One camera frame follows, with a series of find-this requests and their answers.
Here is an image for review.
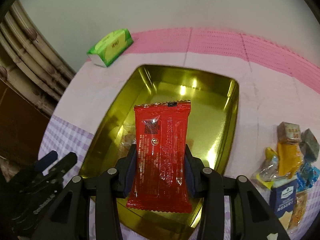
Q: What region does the grey sesame cake block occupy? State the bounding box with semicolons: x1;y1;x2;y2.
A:
299;128;319;163

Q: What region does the clear bag nut brittle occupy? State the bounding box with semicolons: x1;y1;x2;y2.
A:
288;190;308;230

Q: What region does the red snack packet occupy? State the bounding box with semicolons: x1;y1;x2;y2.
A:
126;100;192;213

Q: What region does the brown cake square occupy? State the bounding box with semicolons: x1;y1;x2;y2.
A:
277;122;301;144

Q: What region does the pink purple plaid tablecloth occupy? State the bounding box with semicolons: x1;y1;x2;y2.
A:
37;27;320;240

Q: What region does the green tissue pack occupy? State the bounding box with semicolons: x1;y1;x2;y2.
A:
87;29;133;67

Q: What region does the clear bag fried snack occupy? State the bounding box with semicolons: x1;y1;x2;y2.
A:
118;123;136;158

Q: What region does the navy soda cracker pack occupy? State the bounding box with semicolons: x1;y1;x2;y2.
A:
269;176;297;230

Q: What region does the beige patterned curtain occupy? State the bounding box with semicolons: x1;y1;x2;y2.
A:
1;0;75;116

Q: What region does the yellow edged clear candy pack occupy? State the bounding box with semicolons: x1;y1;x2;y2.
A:
251;147;279;190

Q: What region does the orange yellow snack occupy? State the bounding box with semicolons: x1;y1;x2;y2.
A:
277;142;303;178

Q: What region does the blue snack pack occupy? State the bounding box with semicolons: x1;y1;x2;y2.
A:
297;162;313;192

